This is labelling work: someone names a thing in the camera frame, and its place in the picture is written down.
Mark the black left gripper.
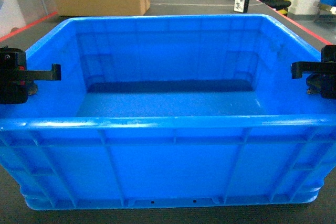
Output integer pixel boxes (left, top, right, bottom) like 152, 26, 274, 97
1, 47, 61, 104

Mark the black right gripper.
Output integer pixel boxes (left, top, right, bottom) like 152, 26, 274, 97
290, 45, 335, 99

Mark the large blue plastic crate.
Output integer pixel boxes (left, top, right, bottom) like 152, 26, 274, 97
1, 14, 335, 210

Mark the black white standing sign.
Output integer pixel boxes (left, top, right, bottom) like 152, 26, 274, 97
233, 0, 249, 13

